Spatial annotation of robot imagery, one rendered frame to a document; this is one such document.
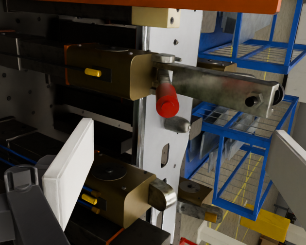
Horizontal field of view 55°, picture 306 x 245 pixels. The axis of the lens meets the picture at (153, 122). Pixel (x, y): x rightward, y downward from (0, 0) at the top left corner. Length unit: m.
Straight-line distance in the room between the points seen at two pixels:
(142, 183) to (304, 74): 8.18
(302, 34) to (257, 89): 8.04
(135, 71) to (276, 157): 0.23
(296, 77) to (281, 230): 3.83
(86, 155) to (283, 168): 0.11
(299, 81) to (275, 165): 8.40
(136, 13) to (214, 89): 0.16
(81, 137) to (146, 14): 0.28
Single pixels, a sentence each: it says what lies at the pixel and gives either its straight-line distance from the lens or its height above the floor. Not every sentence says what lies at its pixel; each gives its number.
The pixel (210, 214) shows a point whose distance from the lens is 0.80.
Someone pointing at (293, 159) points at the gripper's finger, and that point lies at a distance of 0.18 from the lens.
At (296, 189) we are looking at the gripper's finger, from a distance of 0.17.
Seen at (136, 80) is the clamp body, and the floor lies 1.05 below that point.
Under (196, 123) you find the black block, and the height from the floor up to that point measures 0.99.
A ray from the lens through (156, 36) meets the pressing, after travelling 0.50.
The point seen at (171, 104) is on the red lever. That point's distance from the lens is 0.27.
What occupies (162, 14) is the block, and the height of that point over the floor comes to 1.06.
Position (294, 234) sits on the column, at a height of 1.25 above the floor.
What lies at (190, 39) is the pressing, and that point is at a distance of 0.61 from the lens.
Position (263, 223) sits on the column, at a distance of 7.95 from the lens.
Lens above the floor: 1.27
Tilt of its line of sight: 30 degrees down
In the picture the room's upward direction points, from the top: 106 degrees clockwise
